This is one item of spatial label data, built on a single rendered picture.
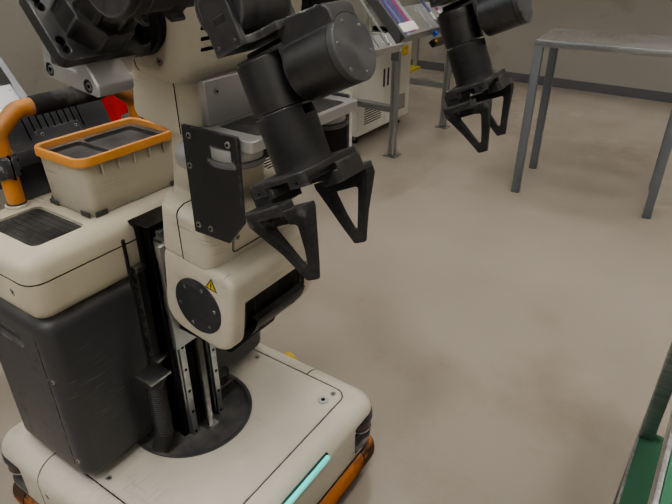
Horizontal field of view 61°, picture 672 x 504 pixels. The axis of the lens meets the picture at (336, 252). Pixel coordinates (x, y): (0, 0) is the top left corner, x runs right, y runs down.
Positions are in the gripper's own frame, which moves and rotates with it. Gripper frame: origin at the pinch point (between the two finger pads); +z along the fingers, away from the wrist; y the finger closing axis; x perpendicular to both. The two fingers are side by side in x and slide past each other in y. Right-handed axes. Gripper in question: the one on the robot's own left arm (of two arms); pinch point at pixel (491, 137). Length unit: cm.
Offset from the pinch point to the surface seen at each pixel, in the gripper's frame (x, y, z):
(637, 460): -7, 12, 72
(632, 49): 5, 216, 17
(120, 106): 146, 52, -34
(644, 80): 31, 471, 73
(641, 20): 25, 471, 25
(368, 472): 60, 9, 82
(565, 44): 31, 216, 6
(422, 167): 128, 226, 50
